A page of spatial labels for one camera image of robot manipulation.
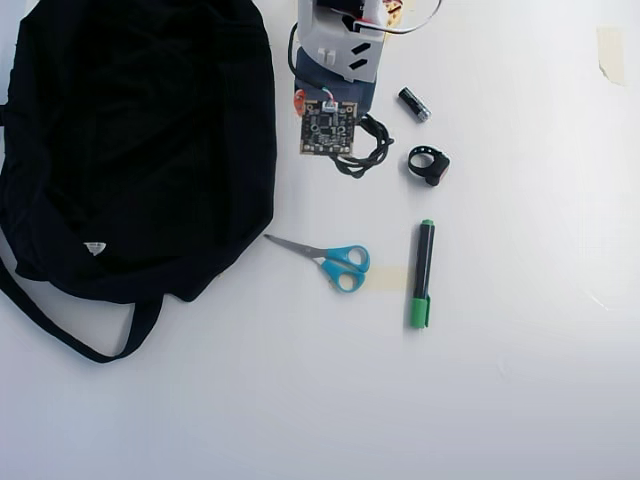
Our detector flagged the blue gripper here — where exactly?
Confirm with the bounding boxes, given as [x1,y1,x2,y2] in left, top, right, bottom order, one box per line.
[291,46,377,118]

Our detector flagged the black braided cable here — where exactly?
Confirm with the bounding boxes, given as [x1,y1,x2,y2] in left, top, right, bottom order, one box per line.
[329,111,396,181]

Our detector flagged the black fabric bag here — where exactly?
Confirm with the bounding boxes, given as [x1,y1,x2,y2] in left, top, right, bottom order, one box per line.
[0,0,279,366]

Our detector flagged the black cylindrical battery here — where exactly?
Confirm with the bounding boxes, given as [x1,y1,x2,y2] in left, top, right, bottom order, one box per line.
[397,86,433,124]

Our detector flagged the flat beige tape rectangle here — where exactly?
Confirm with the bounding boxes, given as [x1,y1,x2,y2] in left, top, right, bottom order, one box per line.
[368,265,411,293]

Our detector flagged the green and black marker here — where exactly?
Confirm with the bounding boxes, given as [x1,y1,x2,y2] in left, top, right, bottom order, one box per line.
[408,218,437,331]

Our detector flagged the beige tape strip curled corner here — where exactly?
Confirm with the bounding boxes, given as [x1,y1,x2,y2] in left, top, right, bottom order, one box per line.
[595,25,628,88]

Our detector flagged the black camera circuit board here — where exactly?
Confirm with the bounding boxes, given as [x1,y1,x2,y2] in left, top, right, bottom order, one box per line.
[298,97,359,158]

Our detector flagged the thin black camera cable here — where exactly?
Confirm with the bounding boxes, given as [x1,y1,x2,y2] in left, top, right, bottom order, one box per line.
[286,23,302,79]

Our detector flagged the blue handled scissors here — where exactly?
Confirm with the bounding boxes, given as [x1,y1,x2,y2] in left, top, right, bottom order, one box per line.
[262,233,372,295]

